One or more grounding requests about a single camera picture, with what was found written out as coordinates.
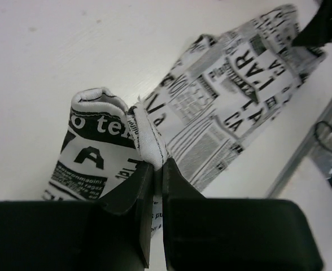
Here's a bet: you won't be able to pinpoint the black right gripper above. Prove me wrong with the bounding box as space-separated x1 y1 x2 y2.
292 0 332 47

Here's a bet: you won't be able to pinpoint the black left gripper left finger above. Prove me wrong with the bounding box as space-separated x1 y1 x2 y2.
0 162 152 270

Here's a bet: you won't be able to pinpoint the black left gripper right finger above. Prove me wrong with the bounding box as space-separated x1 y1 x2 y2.
163 159 324 270

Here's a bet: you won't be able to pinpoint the newspaper print trousers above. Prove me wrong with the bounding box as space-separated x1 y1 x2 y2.
41 2 327 243

